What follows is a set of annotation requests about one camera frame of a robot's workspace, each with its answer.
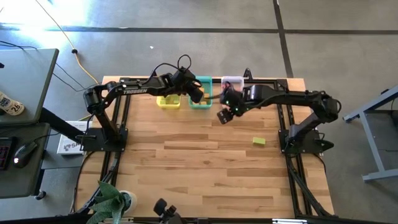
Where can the green potted plant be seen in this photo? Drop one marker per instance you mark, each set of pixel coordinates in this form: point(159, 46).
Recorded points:
point(107, 202)

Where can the clear plastic bin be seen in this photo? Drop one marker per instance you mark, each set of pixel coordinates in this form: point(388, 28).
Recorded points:
point(236, 81)

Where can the black caster wheel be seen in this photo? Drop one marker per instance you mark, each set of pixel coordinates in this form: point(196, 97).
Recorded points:
point(40, 195)

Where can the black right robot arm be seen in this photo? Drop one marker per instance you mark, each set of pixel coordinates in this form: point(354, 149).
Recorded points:
point(286, 97)

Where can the green rectangular block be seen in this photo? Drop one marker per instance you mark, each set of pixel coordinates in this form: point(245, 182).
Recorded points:
point(259, 141)
point(176, 100)

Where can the black frame bracket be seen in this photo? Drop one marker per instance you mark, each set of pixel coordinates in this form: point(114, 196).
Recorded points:
point(247, 74)

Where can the teal plastic bin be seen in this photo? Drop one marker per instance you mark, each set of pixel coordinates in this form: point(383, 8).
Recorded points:
point(200, 106)

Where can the black computer mouse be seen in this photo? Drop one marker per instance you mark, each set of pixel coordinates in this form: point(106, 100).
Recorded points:
point(23, 154)

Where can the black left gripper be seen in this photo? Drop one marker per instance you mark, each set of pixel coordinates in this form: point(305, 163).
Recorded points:
point(185, 82)

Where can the silver metal bar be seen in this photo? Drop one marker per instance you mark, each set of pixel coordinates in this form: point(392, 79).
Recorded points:
point(289, 221)

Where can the black keyboard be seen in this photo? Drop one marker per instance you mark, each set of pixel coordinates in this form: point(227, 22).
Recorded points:
point(4, 154)

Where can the small orange cube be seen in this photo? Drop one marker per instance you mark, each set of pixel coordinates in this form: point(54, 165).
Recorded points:
point(203, 103)

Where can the orange rectangular block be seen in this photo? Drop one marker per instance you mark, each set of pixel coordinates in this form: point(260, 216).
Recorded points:
point(202, 91)

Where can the white plant pot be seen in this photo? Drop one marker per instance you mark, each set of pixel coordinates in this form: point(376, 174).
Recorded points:
point(133, 200)

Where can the black diagonal strut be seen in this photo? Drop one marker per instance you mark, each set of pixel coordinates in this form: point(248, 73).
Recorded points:
point(56, 123)

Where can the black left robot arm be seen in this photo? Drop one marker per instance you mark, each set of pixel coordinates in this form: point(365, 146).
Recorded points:
point(133, 91)

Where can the grey metal table frame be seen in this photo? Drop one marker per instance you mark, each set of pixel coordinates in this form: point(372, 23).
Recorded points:
point(382, 174)

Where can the grey desk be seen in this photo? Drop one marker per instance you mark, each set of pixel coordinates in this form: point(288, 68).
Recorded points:
point(21, 183)
point(28, 77)

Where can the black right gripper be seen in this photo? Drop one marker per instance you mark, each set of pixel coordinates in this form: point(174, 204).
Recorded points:
point(236, 101)

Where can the black device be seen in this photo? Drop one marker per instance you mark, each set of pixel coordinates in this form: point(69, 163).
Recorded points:
point(169, 214)

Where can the black aluminium table frame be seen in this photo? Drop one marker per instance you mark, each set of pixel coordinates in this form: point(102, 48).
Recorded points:
point(264, 81)

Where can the yellow plastic bin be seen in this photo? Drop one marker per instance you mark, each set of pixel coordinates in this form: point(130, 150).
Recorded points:
point(168, 106)

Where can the white printed box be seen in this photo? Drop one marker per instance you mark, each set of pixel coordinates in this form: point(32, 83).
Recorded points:
point(66, 146)

